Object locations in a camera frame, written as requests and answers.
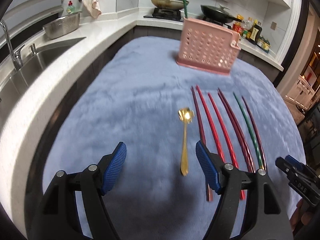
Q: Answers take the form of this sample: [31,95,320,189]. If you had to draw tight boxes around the beige pan with glass lid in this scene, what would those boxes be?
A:
[151,0,184,10]

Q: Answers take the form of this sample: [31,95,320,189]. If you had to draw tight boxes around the dark maroon chopstick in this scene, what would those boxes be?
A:
[191,86,213,202]

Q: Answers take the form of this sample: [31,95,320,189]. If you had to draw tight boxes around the green dish soap bottle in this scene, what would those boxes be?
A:
[66,1,75,15]

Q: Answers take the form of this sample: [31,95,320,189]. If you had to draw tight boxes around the dark soy sauce bottle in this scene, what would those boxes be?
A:
[247,20,262,45]

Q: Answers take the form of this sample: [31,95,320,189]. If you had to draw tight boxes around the pink perforated utensil holder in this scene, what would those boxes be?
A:
[176,18,241,75]

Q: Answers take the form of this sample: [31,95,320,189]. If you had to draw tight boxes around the clear oil bottle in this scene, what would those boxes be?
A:
[241,17,253,31]

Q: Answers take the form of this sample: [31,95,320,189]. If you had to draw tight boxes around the black gas stove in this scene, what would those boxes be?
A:
[143,8,231,29]

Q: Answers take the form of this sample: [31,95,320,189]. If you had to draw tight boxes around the steel faucet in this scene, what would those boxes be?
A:
[1,20,24,71]

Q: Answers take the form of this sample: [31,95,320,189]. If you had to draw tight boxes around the small gold spoon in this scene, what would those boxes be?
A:
[178,107,194,177]

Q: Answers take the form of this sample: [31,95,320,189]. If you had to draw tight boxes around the bright red chopstick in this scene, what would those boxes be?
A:
[207,93,247,201]
[196,85,225,161]

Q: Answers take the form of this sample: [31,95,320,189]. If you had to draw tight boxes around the black wok with lid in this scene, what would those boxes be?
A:
[201,5,242,24]

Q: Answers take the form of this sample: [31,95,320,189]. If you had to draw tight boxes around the green spice jar rack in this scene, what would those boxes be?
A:
[256,36,271,53]

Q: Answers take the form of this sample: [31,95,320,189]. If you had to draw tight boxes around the blue fleece table mat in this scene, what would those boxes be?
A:
[42,36,305,239]

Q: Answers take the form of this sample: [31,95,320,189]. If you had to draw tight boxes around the person's hand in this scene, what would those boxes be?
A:
[290,199,313,231]

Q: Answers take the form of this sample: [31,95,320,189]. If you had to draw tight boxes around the steel colander bowl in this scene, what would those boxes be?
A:
[43,12,80,40]

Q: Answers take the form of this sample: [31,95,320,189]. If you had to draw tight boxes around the dark red chopstick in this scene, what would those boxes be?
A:
[217,88,255,173]
[217,89,255,173]

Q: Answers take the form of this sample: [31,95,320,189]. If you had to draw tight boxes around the steel sink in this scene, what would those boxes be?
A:
[1,37,83,113]

